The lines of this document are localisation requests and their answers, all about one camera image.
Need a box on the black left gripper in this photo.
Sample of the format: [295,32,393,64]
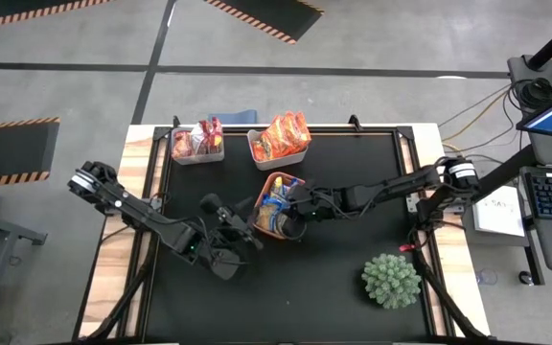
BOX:
[206,195,265,256]

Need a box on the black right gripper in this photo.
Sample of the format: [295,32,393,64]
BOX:
[278,184,353,241]

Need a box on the orange plastic bin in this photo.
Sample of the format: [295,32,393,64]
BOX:
[253,171,307,241]

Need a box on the blue Maruchan ramen pack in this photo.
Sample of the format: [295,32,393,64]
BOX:
[269,175,302,197]
[256,194,285,215]

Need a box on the red Maruchan ramen pack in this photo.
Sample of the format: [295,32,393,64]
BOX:
[190,119,213,154]
[206,116,224,150]
[172,128,195,159]

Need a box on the white plastic bin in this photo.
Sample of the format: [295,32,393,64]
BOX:
[246,127,309,172]

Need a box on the grey plastic bin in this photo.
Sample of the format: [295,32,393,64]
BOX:
[170,125,226,166]

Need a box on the black table mat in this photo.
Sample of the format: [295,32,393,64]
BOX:
[147,132,431,339]

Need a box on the blue padded seat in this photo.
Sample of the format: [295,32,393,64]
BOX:
[207,109,260,126]

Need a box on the green artificial plant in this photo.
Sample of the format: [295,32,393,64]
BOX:
[360,253,423,311]

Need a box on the black hazard-striped floor mat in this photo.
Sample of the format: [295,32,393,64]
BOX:
[0,116,61,187]
[202,0,326,46]
[0,0,112,31]

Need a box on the clear plastic cup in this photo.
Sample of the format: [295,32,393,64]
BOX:
[476,268,497,287]

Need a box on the grey box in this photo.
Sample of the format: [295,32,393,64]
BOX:
[462,176,532,248]

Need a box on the white paper sheet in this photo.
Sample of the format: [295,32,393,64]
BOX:
[471,185,527,239]

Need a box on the black desk leg bar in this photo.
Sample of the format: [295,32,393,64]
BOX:
[471,143,541,202]

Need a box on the grey stand base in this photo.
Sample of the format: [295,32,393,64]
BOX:
[507,54,552,97]

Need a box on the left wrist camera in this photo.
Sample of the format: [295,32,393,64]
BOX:
[198,193,225,217]

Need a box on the black metal rig frame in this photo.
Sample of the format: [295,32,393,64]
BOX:
[80,114,491,345]

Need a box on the yellow floor cable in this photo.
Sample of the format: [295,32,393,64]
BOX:
[441,90,512,144]

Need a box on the coiled black cable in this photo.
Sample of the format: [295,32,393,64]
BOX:
[513,76,552,114]

